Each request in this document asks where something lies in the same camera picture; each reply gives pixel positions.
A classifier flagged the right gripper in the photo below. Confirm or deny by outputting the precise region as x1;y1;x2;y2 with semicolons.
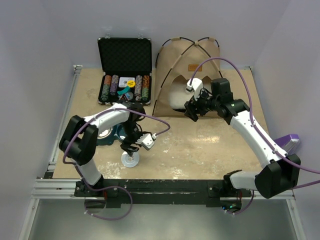
184;87;220;122

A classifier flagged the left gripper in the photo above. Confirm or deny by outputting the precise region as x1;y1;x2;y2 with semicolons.
120;121;152;157

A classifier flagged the teal double pet bowl stand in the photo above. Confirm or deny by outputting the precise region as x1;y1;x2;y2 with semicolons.
96;124;127;146

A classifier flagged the beige patterned pet cushion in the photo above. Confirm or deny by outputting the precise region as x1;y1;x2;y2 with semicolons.
168;77;193;112

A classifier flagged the beige and black pet tent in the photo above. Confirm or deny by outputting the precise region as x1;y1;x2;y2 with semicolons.
151;36;228;119

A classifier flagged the black tent pole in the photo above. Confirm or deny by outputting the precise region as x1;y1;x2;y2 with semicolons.
154;36;226;116
159;36;228;96

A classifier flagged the stainless steel pet bowl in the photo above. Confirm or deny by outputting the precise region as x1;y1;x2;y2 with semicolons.
97;127;113;139

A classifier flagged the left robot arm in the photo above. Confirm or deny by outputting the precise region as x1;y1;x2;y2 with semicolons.
58;102;153;196

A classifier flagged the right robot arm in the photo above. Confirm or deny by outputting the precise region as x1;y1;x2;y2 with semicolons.
184;78;301;199

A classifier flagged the clear dealer button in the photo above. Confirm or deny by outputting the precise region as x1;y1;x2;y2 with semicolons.
125;91;134;101

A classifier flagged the green chip stack right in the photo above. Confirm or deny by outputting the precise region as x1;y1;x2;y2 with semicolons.
141;75;150;102

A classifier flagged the green yellow chip stack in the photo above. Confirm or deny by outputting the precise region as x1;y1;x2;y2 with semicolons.
100;84;110;102

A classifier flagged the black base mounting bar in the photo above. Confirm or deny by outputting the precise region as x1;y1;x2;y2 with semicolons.
74;179;252;208

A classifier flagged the teal card cutter block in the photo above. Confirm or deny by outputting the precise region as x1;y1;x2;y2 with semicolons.
117;86;130;96

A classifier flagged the yellow round chip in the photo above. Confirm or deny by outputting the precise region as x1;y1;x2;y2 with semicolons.
126;78;136;88

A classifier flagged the white playing card deck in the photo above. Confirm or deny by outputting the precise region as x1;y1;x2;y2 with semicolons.
118;76;134;88

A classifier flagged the red chip stack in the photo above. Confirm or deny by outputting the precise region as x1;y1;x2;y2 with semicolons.
103;75;112;86

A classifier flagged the purple chip stack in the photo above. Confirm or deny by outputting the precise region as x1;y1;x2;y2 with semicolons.
109;74;119;96

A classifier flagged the black poker chip case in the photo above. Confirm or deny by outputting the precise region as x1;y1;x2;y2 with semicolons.
97;37;152;105

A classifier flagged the purple box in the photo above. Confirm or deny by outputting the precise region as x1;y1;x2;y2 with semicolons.
274;133;301;155

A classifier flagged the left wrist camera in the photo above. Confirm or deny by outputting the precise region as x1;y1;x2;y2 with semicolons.
135;133;155;151

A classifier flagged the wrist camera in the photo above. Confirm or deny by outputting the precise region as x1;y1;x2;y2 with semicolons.
185;78;203;100
135;133;155;151

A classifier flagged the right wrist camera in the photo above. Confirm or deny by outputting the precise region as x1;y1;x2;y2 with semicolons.
185;78;203;100

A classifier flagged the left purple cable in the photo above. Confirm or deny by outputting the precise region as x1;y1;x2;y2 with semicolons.
62;108;172;191

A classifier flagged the purple cable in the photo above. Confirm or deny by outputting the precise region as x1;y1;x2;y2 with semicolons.
62;108;172;191
188;57;320;191

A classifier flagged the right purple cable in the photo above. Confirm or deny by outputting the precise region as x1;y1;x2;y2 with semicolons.
188;57;320;191

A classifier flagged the aluminium frame rail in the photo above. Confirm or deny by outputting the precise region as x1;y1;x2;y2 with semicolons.
29;177;297;201

